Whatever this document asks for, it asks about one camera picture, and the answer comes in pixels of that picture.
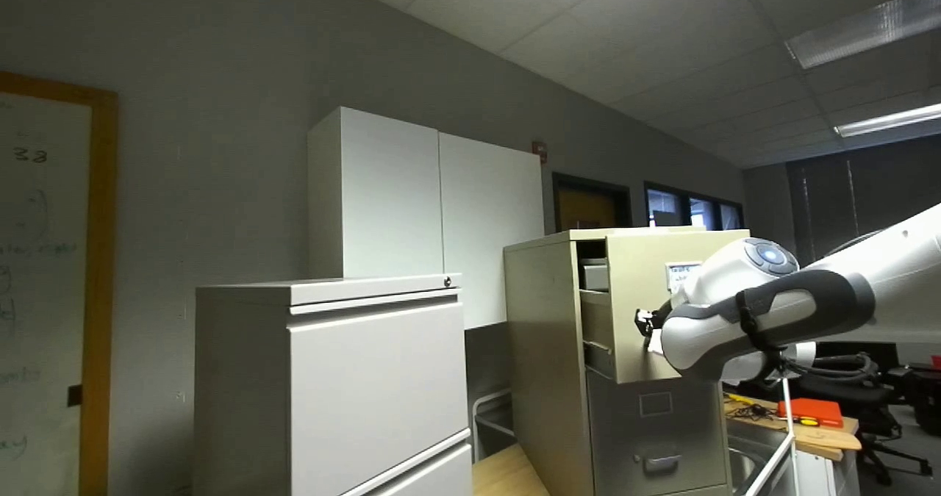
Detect beige drawer with label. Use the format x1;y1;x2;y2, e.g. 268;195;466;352
577;229;751;386

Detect beige file cabinet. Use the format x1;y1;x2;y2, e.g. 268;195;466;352
504;226;751;496

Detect tall white cabinet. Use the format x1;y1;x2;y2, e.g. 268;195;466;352
307;106;545;332

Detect grey lateral file cabinet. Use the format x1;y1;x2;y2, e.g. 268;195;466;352
194;273;473;496

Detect row of windows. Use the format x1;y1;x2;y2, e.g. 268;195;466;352
643;181;745;231

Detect dark framed wooden door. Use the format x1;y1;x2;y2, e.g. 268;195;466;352
551;172;632;234

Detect white pole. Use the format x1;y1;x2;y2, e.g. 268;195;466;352
741;377;804;496

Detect orange flat box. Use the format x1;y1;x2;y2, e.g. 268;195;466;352
777;398;845;429

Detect wooden table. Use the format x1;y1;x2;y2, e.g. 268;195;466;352
723;392;862;462

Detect black office chair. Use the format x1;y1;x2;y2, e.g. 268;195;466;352
796;340;936;486

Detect dark window blinds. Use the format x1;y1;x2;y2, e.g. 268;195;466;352
786;134;941;265

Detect ceiling light strip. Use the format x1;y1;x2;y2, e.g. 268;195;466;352
834;102;941;139

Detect ceiling light panel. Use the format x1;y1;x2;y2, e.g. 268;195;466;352
782;0;941;71

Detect beige drawer with handle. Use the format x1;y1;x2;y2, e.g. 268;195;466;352
586;367;730;496

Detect white metal frame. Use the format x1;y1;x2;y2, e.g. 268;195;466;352
470;388;515;461

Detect whiteboard with wooden frame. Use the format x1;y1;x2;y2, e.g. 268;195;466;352
0;70;121;496

